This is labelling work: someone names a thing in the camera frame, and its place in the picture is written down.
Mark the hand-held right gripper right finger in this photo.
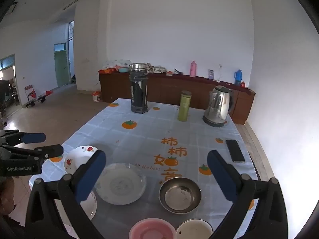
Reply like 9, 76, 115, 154
207, 150, 294, 239

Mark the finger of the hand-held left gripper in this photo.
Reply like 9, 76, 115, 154
5, 144, 64, 160
5, 132, 46, 145

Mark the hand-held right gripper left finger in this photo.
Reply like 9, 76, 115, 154
25, 149, 107, 239

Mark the white floral plate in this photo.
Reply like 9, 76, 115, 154
64, 145, 99, 176
80, 190, 97, 221

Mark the clear glass plate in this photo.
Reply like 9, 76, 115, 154
95, 163, 147, 206

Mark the stainless steel bowl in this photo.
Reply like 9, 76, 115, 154
159, 177, 202, 214

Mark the white enamel bowl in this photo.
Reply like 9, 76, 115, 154
176, 218, 214, 239

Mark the pink plastic bowl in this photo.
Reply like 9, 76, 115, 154
129, 218, 177, 239

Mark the person's left hand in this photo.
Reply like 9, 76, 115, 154
0, 177, 17, 216

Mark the black smartphone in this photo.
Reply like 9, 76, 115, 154
225, 139, 246, 163

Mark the red folding chair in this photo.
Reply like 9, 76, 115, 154
24, 85, 38, 105

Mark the dark clutter pile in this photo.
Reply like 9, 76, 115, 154
0, 78, 18, 110

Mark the stainless steel electric kettle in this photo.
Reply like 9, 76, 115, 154
202, 85, 235, 128

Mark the persimmon printed tablecloth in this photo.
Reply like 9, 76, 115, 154
29, 98, 260, 239

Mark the green door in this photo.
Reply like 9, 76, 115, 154
54, 51, 70, 87

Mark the green insulated bottle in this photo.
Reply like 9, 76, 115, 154
177, 90, 192, 122

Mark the large dark thermos jug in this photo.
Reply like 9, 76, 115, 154
129, 63, 149, 114

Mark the brown wooden cabinet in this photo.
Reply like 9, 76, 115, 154
99, 70, 256, 125

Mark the blue thermos flask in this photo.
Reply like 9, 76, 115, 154
234, 69, 243, 86

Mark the white mesh food cover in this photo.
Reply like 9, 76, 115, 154
102, 59, 132, 70

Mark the fluorescent ceiling light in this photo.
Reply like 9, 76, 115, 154
62, 0, 85, 10

